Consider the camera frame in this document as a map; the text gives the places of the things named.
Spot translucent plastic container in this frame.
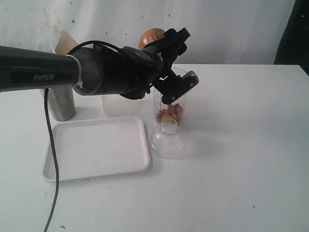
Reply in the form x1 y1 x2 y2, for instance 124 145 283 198
101 95 137 117

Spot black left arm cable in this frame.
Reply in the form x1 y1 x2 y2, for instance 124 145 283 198
42 40 121 232

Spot white rectangular tray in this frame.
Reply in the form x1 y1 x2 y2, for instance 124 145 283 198
53 116 150 181

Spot clear shaker lid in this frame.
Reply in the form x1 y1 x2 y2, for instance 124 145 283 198
150 117 186 160

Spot stainless steel cup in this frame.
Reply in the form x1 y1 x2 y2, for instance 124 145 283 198
48 87 76 122

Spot white cable tie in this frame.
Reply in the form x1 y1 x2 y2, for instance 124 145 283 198
67 54 83 89

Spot brown wooden cup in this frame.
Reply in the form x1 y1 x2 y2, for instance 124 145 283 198
138 28 165 50

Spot clear graduated shaker body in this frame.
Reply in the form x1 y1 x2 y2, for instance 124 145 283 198
153 82 188 124

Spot dark object at right edge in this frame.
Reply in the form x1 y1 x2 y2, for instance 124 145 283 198
274 0 309 73

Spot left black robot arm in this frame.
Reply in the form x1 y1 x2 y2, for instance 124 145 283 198
0 29 199 104

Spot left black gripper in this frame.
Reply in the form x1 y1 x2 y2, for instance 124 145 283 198
118 28 199 104

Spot brown food pieces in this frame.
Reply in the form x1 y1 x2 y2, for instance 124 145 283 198
155 103 184 123

